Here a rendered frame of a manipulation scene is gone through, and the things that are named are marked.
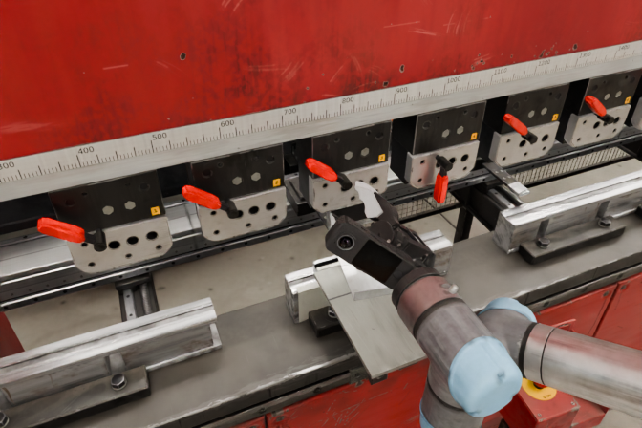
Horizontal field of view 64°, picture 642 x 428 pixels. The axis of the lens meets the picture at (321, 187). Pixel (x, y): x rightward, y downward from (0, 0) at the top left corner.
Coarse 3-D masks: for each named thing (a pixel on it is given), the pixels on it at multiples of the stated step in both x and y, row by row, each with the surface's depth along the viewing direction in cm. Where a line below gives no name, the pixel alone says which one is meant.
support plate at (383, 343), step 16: (320, 272) 107; (336, 272) 107; (336, 288) 104; (336, 304) 101; (352, 304) 101; (368, 304) 101; (384, 304) 101; (352, 320) 97; (368, 320) 97; (384, 320) 97; (400, 320) 97; (352, 336) 94; (368, 336) 94; (384, 336) 94; (400, 336) 94; (368, 352) 92; (384, 352) 92; (400, 352) 92; (416, 352) 92; (368, 368) 89; (384, 368) 89
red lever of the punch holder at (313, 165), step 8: (312, 160) 84; (312, 168) 84; (320, 168) 84; (328, 168) 86; (320, 176) 86; (328, 176) 86; (336, 176) 87; (344, 176) 89; (344, 184) 88; (352, 184) 89
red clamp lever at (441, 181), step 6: (438, 156) 98; (438, 162) 97; (444, 162) 96; (450, 162) 95; (444, 168) 96; (450, 168) 96; (438, 174) 99; (444, 174) 98; (438, 180) 99; (444, 180) 98; (438, 186) 99; (444, 186) 99; (438, 192) 100; (444, 192) 100; (438, 198) 100; (444, 198) 101
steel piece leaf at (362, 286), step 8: (344, 272) 107; (352, 272) 107; (360, 272) 107; (352, 280) 105; (360, 280) 105; (368, 280) 105; (352, 288) 104; (360, 288) 104; (368, 288) 104; (376, 288) 104; (384, 288) 101; (360, 296) 101; (368, 296) 101; (376, 296) 102
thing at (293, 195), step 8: (288, 184) 129; (296, 184) 127; (288, 192) 128; (296, 192) 125; (288, 200) 129; (296, 200) 124; (304, 200) 124; (296, 208) 124; (304, 208) 124; (312, 208) 125; (320, 216) 122
